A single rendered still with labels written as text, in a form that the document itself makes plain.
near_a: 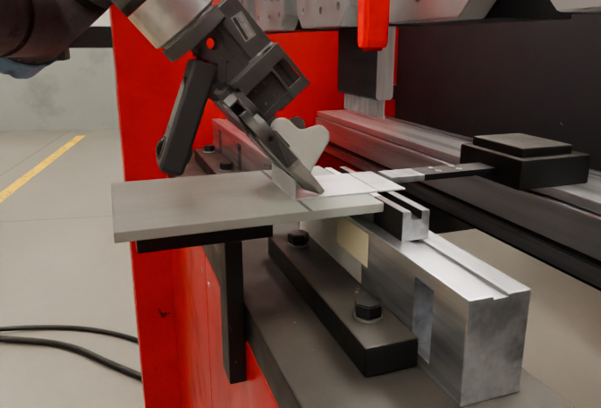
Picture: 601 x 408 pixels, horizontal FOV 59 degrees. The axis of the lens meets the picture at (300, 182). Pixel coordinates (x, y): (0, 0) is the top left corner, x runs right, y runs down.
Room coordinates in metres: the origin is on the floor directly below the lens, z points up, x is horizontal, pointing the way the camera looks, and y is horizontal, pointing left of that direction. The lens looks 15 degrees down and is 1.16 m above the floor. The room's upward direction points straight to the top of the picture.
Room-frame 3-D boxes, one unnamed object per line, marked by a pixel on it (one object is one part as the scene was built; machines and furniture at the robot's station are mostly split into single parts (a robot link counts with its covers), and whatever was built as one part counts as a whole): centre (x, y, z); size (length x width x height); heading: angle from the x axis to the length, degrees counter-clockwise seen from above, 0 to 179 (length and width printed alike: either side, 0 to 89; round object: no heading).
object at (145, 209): (0.56, 0.07, 1.00); 0.26 x 0.18 x 0.01; 110
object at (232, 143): (1.13, 0.11, 0.92); 0.50 x 0.06 x 0.10; 20
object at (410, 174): (0.67, -0.22, 1.01); 0.26 x 0.12 x 0.05; 110
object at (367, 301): (0.46, -0.06, 0.91); 0.03 x 0.03 x 0.02
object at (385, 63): (0.61, -0.07, 1.13); 0.10 x 0.02 x 0.10; 20
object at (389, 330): (0.56, -0.03, 0.89); 0.30 x 0.05 x 0.03; 20
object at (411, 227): (0.59, -0.08, 0.99); 0.20 x 0.03 x 0.03; 20
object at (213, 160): (1.16, 0.19, 0.89); 0.30 x 0.05 x 0.03; 20
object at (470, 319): (0.56, -0.09, 0.92); 0.39 x 0.06 x 0.10; 20
